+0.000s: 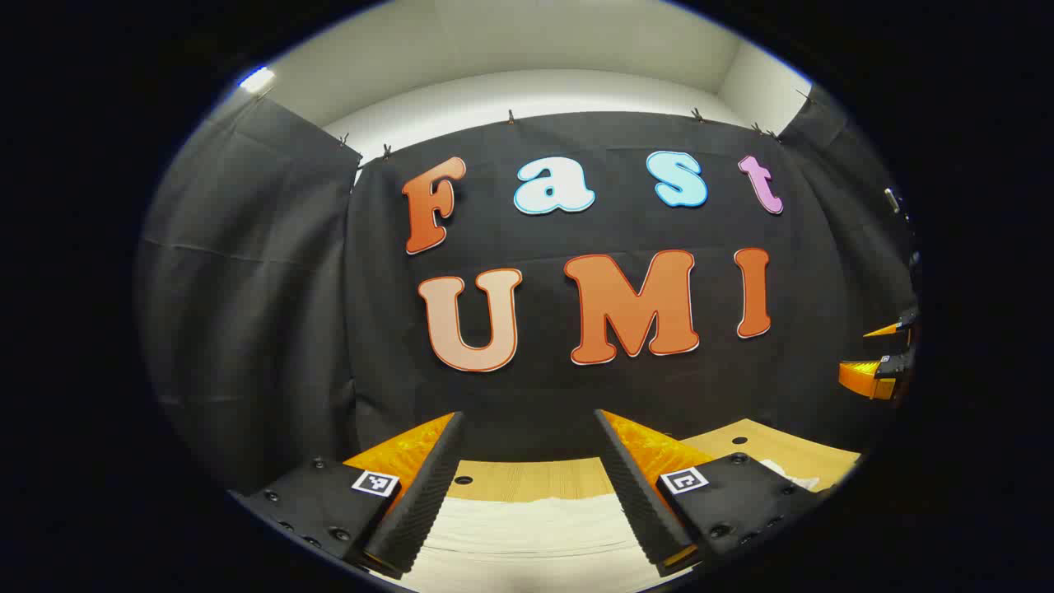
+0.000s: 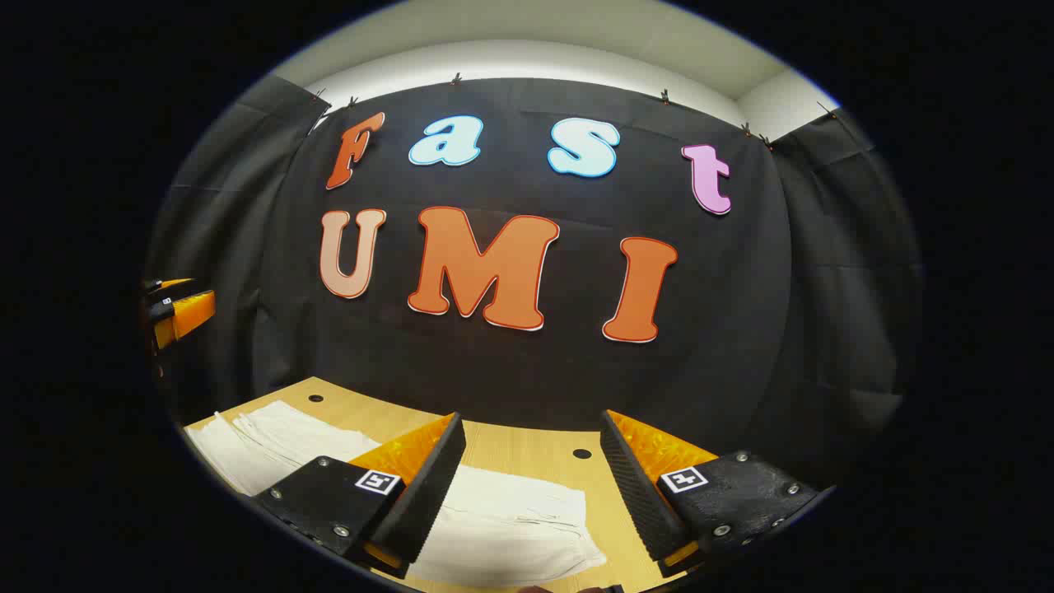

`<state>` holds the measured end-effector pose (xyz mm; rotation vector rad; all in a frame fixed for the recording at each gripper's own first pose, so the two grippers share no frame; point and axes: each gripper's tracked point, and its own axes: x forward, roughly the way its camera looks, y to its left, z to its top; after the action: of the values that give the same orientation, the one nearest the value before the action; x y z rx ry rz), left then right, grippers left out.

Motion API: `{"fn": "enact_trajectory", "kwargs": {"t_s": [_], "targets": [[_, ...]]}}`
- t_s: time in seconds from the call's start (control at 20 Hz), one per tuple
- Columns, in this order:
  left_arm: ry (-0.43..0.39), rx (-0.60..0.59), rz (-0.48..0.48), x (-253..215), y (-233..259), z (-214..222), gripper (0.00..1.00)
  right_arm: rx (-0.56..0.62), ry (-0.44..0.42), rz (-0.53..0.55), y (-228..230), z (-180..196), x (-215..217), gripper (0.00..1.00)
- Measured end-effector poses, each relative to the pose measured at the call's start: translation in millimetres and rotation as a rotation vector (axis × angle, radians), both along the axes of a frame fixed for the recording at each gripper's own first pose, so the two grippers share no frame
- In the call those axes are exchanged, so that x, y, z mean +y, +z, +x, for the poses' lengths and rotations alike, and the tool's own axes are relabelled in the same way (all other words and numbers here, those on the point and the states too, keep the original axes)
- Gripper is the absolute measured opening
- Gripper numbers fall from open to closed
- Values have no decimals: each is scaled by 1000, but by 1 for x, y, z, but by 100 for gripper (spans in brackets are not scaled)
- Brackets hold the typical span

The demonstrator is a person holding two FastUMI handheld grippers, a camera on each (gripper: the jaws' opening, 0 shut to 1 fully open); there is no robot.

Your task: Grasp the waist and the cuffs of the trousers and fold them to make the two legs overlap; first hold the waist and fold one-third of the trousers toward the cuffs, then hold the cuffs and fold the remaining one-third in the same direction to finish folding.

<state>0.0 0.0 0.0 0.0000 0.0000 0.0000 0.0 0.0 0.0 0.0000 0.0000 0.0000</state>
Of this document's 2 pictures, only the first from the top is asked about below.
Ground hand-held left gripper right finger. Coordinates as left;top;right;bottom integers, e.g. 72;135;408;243
593;409;828;577

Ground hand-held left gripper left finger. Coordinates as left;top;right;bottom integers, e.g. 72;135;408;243
229;410;467;577

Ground black backdrop cloth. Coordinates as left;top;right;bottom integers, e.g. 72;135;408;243
136;86;919;495

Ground white jeans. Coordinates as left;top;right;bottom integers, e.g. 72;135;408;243
395;457;824;593

